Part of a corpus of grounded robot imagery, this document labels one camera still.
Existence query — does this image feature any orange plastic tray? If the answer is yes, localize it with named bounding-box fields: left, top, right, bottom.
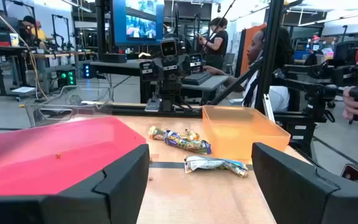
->
left=202, top=105, right=291, bottom=161

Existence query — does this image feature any person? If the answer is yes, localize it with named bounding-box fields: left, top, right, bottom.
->
left=203, top=26, right=291, bottom=113
left=19, top=15, right=48, bottom=47
left=198, top=17, right=229, bottom=71

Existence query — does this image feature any clear plastic tray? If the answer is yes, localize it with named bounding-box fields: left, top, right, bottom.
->
left=23, top=85, right=115, bottom=128

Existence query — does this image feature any pink plastic tray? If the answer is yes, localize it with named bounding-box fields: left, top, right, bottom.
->
left=0, top=116, right=147, bottom=197

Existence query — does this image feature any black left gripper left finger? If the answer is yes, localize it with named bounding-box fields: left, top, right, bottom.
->
left=0, top=143, right=151, bottom=224

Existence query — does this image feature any black computer keyboard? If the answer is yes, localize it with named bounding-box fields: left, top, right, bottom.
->
left=181, top=72, right=213, bottom=86

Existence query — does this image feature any large blue-framed display screen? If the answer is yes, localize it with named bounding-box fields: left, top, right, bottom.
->
left=110, top=0, right=165, bottom=47

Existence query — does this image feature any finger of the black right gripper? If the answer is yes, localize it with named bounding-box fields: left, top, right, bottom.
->
left=189, top=53, right=204, bottom=75
left=139, top=59, right=158, bottom=83

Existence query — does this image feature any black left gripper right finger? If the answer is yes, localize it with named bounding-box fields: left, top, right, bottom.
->
left=252, top=142, right=358, bottom=224

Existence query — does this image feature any yellow hanging cable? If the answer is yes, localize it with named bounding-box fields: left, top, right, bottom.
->
left=0, top=0, right=48, bottom=101

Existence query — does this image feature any gold and blue granola bar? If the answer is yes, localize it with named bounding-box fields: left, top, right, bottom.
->
left=184, top=155, right=249, bottom=178
left=178, top=128, right=201, bottom=141
left=149, top=126, right=213, bottom=156

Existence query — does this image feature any black display stand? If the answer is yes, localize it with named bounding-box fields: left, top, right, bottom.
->
left=95, top=0, right=127, bottom=63

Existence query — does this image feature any device with blue lights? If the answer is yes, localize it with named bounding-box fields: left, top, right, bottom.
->
left=82, top=63, right=98, bottom=79

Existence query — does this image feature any grey desk with keyboard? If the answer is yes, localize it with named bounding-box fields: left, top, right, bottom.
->
left=181, top=73, right=230, bottom=105

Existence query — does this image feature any wooden workbench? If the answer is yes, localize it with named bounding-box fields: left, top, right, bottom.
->
left=32, top=50, right=93, bottom=80

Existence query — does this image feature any computer with green lights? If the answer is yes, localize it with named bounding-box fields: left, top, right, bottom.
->
left=56, top=68, right=78, bottom=88

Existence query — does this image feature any black desk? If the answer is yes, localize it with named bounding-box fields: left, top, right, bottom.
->
left=0, top=45, right=36, bottom=101

